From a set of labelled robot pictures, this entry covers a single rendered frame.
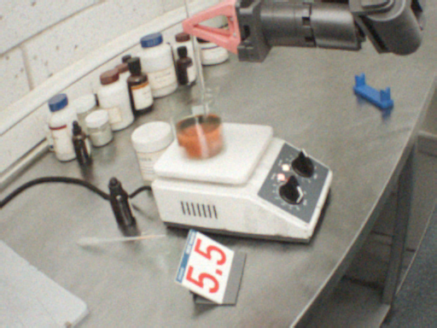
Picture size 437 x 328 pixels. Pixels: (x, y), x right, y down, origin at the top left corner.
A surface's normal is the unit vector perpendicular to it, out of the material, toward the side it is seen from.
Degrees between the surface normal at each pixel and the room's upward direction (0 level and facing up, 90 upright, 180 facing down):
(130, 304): 0
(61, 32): 90
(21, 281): 0
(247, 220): 90
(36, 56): 90
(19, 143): 90
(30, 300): 0
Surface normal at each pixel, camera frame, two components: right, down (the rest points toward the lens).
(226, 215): -0.37, 0.54
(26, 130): 0.81, 0.20
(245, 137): -0.15, -0.83
